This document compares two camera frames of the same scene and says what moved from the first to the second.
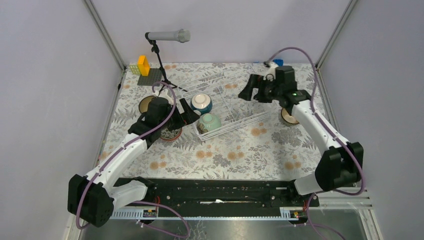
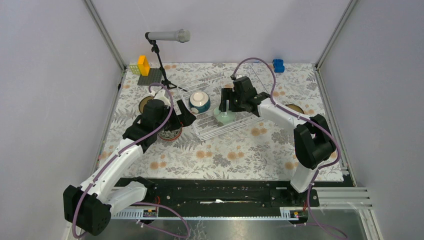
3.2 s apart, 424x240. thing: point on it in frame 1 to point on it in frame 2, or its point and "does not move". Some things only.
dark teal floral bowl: (143, 104) does not move
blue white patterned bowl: (167, 135) does not move
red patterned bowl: (167, 134) does not move
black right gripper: (254, 82) to (228, 94)
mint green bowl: (208, 122) to (221, 116)
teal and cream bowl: (201, 102) does not move
